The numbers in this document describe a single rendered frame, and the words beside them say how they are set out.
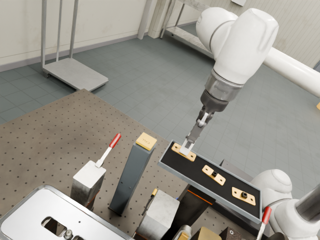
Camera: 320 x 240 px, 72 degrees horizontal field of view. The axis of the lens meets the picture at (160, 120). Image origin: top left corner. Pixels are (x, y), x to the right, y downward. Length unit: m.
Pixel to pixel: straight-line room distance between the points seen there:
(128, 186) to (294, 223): 0.73
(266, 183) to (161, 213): 0.72
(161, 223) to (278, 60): 0.59
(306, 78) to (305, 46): 9.38
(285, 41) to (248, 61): 9.55
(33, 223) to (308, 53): 10.01
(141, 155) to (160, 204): 0.19
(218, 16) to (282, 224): 0.95
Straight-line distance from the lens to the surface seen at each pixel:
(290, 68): 0.78
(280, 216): 1.24
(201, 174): 0.79
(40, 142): 1.36
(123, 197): 1.03
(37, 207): 0.79
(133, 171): 0.88
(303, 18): 10.04
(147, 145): 0.78
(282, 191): 1.29
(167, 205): 0.73
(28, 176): 1.22
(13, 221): 0.78
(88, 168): 0.80
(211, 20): 0.66
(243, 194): 0.82
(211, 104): 0.60
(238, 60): 0.54
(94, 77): 3.11
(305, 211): 1.17
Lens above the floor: 1.69
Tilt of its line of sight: 35 degrees down
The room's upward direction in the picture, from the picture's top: 24 degrees clockwise
